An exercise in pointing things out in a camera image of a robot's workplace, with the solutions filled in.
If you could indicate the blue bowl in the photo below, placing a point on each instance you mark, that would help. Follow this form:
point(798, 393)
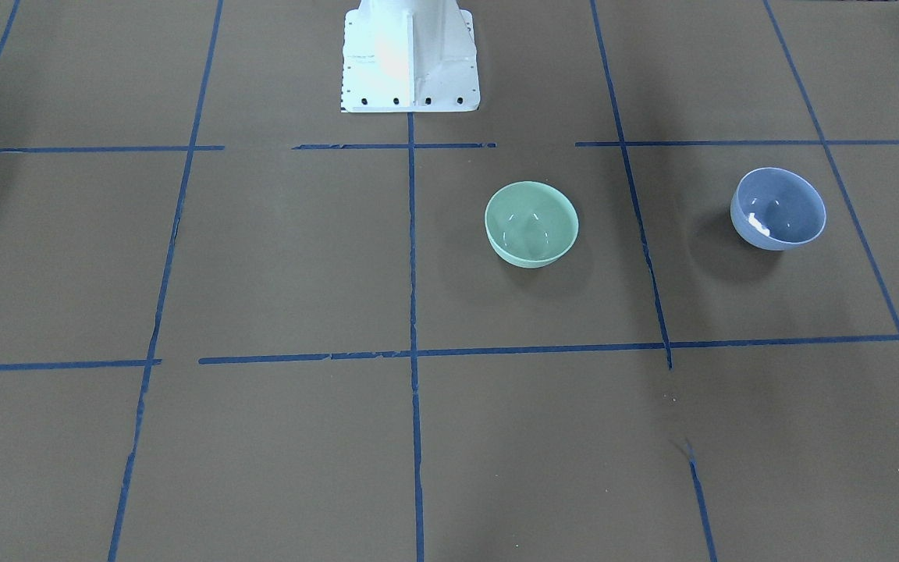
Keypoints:
point(776, 210)

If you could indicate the green bowl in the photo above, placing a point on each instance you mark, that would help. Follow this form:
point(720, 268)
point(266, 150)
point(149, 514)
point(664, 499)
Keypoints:
point(530, 224)

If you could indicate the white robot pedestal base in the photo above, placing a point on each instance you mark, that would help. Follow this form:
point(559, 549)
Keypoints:
point(409, 56)

